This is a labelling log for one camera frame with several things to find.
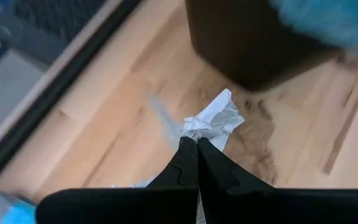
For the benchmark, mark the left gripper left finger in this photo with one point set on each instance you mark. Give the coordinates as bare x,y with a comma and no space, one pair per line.
120,208

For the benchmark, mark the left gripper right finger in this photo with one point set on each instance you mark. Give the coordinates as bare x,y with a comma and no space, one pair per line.
275,208

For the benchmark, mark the white paper with grey print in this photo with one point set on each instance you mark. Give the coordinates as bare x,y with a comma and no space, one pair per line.
216,112

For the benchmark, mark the black plastic trash bin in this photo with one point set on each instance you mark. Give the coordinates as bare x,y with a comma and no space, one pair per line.
244,40

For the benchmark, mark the black perforated metal box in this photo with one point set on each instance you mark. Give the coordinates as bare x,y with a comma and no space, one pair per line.
57,15

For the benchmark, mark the black aluminium table frame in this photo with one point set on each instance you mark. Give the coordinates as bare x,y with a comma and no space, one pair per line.
42,104

